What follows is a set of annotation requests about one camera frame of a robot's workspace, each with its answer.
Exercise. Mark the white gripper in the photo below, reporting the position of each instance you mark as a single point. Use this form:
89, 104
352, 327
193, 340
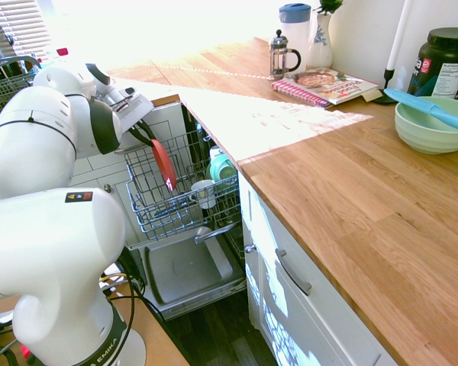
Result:
135, 112

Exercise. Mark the pink plastic plate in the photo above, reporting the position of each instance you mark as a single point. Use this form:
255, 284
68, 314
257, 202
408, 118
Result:
164, 164

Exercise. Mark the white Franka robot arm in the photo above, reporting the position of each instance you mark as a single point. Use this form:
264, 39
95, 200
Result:
42, 228

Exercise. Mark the grey dishwasher door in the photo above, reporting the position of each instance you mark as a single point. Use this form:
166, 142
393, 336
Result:
183, 267

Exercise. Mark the round silver cabinet knob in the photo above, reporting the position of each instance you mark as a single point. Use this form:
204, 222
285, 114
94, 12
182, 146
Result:
250, 249
107, 188

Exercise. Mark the small white cup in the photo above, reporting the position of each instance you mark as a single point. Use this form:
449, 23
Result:
215, 151

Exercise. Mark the mint green small bowl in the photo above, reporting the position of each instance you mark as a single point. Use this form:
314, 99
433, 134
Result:
221, 167

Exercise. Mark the white mug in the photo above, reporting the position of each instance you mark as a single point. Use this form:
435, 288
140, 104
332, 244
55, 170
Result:
205, 192

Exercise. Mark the red capped bottle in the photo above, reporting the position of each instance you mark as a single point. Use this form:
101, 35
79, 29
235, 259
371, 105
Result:
62, 51

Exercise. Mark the black table clamp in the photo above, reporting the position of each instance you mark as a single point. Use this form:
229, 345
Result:
131, 267

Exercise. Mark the grey cutlery basket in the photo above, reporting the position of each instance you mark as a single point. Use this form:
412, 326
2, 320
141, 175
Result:
4, 89

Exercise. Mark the glass French press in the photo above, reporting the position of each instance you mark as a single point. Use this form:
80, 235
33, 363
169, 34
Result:
282, 57

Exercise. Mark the window blind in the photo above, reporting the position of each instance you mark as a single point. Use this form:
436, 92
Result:
11, 19

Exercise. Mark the white pitcher blue lid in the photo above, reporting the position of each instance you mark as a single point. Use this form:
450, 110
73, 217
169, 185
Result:
295, 23

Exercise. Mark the spiral bound cookbook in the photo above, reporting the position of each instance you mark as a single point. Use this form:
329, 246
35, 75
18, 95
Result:
336, 87

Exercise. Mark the white vase blue flowers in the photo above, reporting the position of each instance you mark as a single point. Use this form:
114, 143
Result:
320, 45

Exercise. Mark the green plant sprig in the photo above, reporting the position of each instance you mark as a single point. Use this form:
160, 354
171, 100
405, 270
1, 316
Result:
330, 5

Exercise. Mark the black candle holder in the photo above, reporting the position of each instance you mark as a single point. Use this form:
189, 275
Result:
387, 93

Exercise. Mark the white taper candle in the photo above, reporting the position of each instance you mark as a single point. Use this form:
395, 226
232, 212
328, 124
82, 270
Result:
398, 34

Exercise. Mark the pale green mixing bowl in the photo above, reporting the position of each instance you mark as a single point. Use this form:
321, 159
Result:
423, 129

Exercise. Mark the light blue knife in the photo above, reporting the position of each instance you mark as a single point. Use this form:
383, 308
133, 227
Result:
435, 110

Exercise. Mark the black protein powder tub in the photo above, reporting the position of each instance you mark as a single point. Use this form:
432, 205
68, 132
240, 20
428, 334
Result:
446, 65

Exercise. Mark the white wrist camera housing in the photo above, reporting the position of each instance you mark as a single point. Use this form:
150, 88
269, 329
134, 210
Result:
124, 93

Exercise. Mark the silver dishwasher rack rail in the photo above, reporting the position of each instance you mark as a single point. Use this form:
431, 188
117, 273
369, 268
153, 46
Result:
213, 234

